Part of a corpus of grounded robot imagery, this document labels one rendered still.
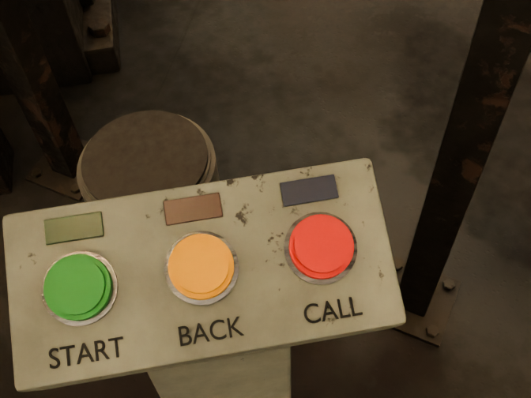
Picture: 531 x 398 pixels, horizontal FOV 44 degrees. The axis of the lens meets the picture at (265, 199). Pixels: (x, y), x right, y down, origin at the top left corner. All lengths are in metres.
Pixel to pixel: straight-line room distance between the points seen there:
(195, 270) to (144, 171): 0.18
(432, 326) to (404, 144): 0.37
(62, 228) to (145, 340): 0.09
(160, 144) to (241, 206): 0.18
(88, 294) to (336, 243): 0.15
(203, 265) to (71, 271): 0.08
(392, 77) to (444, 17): 0.22
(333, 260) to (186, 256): 0.09
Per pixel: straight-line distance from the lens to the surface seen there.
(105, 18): 1.43
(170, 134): 0.58
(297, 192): 0.42
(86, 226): 0.43
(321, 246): 0.40
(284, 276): 0.41
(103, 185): 0.56
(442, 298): 1.08
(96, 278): 0.41
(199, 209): 0.42
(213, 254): 0.40
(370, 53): 1.41
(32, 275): 0.43
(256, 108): 1.30
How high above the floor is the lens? 0.96
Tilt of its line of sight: 56 degrees down
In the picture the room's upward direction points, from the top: 3 degrees counter-clockwise
